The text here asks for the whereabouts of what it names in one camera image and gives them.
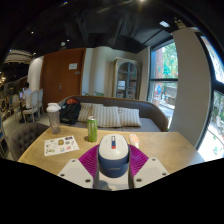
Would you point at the blue and white computer mouse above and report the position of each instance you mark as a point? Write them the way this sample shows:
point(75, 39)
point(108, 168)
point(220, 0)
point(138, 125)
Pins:
point(113, 155)

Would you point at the clear shaker bottle, white lid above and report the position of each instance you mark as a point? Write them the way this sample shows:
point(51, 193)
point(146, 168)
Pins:
point(54, 120)

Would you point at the brown curved sofa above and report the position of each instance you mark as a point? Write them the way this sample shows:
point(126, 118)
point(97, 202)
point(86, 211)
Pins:
point(151, 113)

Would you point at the white door sign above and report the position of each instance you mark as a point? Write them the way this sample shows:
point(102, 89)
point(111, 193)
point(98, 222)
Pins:
point(73, 66)

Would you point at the black backpack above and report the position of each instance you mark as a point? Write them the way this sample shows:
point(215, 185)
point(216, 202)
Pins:
point(70, 111)

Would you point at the striped cushion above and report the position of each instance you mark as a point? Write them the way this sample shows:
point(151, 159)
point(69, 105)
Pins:
point(130, 117)
point(85, 112)
point(106, 116)

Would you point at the grey tufted armchair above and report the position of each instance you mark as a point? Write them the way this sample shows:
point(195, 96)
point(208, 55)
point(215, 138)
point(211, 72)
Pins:
point(26, 138)

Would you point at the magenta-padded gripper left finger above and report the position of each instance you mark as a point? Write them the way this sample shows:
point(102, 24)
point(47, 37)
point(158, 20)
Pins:
point(75, 173)

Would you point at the person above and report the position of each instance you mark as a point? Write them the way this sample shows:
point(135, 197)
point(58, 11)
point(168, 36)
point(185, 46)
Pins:
point(26, 91)

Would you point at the brown wooden door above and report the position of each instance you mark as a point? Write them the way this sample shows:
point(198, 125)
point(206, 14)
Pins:
point(61, 86)

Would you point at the group of white chairs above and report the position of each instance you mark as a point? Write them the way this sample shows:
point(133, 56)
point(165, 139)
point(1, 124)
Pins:
point(33, 103)

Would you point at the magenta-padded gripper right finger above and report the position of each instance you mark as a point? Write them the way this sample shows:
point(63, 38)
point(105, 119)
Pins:
point(150, 171)

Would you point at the arched glass-door cabinet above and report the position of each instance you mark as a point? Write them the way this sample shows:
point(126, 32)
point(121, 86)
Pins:
point(126, 78)

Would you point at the green drink can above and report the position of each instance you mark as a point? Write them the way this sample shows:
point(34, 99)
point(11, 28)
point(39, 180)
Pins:
point(92, 130)

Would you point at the dark-framed window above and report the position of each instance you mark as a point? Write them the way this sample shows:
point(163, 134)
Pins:
point(215, 116)
point(163, 83)

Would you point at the white sticker sheet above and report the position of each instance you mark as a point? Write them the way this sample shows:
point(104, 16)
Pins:
point(61, 145)

